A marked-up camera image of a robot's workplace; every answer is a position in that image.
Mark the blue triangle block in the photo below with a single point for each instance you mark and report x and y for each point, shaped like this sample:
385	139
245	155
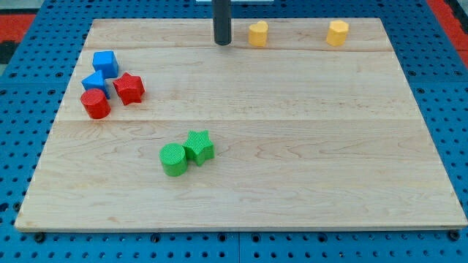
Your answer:
96	80

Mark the light wooden board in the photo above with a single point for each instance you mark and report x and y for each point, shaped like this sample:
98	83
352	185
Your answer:
307	137

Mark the blue cube block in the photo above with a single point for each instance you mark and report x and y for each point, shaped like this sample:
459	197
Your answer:
106	62

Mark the green cylinder block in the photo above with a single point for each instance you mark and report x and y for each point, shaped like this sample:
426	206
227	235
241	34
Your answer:
173	159

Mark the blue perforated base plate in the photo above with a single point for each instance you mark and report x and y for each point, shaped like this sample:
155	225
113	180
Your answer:
36	78

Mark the green star block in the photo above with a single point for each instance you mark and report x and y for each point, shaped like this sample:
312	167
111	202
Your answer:
199	147

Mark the red star block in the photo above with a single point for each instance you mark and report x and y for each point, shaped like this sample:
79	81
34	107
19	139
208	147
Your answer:
129	88

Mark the red cylinder block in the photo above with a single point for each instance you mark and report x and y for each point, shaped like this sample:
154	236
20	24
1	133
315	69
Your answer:
95	103

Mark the yellow hexagon block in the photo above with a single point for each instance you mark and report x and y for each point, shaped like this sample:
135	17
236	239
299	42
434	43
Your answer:
337	32

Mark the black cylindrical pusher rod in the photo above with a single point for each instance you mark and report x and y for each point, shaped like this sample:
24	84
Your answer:
222	21

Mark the yellow heart block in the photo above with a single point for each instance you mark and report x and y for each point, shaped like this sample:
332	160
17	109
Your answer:
258	34

